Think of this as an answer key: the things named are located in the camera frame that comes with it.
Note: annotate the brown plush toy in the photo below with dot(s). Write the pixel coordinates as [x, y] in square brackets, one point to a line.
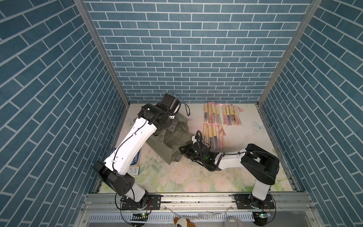
[183, 222]

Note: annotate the white red-flecked fan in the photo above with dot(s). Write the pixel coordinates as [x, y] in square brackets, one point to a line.
[232, 115]

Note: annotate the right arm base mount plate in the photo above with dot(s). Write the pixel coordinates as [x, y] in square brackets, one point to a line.
[247, 201]

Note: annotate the blue illustrated book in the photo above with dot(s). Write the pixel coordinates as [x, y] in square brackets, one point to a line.
[135, 159]

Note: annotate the pink striped fan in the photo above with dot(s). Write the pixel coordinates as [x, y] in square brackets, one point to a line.
[221, 135]

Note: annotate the olive green canvas tote bag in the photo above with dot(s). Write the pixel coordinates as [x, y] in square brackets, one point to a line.
[166, 143]

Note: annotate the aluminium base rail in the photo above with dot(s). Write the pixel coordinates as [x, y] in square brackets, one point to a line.
[293, 209]

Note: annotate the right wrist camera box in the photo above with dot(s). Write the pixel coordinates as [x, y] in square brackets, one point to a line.
[194, 139]

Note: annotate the second-row bamboo folding fan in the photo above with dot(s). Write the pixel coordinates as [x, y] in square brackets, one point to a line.
[211, 136]

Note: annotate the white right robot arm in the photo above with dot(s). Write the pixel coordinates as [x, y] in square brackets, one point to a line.
[263, 165]

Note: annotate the purple folding fan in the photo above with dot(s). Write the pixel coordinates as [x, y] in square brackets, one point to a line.
[229, 121]

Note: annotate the white blue small box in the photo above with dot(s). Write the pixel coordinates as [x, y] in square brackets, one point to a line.
[134, 171]

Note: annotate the pink folding fan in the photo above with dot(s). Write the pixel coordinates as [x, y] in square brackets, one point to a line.
[210, 113]

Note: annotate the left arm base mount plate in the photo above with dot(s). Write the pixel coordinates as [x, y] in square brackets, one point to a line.
[150, 201]

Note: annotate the black patterned bamboo folding fan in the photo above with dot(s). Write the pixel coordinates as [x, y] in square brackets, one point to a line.
[206, 113]

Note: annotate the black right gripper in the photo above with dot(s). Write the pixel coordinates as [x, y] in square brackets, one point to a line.
[188, 148]

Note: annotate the brown folding fan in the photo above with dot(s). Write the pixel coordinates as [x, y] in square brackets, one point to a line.
[214, 112]

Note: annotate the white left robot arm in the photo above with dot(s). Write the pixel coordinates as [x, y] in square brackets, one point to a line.
[113, 171]

